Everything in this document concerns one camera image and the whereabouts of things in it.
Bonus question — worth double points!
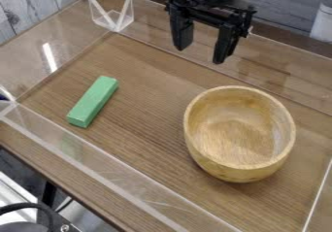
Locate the green rectangular block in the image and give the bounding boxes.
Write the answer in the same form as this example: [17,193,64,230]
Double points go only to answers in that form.
[67,76,119,128]

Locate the clear acrylic tray walls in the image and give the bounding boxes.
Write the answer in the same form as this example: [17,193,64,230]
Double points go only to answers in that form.
[0,0,332,232]

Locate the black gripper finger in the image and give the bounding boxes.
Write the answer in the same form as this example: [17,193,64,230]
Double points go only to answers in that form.
[213,23,239,64]
[168,5,195,50]

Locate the white cylinder container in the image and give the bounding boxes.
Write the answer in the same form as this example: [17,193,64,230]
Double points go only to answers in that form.
[309,2,332,44]

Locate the black cable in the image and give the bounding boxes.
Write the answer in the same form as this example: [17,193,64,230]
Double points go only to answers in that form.
[0,202,57,232]

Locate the black metal table leg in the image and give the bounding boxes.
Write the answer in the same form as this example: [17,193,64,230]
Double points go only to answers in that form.
[41,182,57,207]

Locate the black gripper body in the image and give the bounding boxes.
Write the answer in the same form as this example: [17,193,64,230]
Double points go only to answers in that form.
[165,0,257,36]

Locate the light wooden bowl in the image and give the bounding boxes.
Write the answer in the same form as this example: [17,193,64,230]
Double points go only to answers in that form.
[183,85,297,182]

